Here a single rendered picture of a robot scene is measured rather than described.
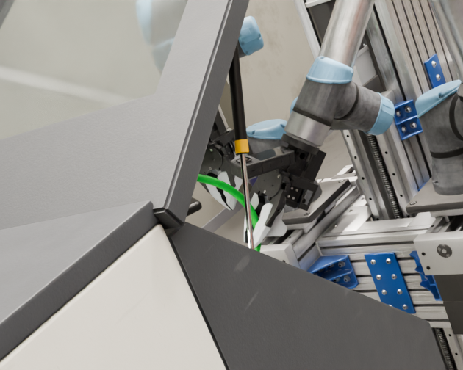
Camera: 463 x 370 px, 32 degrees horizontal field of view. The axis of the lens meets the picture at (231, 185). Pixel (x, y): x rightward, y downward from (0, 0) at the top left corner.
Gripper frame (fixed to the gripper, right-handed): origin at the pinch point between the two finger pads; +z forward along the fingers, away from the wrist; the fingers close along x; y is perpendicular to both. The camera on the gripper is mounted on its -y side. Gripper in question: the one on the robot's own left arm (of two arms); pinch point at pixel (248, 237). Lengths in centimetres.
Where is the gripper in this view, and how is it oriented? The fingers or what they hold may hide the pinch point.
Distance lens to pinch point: 147.1
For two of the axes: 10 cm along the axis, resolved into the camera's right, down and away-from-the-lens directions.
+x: -4.6, -3.1, 8.3
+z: -3.9, 9.1, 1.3
